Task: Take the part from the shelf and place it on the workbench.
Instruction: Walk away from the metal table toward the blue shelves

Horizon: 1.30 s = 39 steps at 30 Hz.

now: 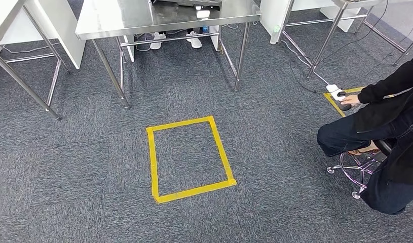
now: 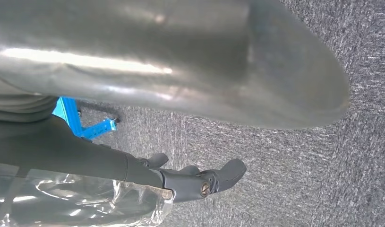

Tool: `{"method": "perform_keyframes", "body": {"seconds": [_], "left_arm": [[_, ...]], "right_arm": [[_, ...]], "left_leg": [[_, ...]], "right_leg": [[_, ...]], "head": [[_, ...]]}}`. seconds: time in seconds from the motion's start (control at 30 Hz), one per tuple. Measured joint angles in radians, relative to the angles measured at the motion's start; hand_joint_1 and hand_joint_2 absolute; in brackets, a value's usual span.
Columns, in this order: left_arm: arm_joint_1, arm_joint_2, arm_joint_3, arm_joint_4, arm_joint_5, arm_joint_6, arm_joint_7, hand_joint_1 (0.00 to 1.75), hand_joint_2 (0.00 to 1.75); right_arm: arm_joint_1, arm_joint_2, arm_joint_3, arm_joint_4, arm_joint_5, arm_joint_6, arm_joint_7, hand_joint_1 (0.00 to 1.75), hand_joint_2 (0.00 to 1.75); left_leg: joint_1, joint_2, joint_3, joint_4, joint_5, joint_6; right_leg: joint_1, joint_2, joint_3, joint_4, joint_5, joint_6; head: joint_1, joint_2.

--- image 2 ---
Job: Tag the blue metal shelf rack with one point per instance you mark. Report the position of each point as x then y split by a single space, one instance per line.
70 116

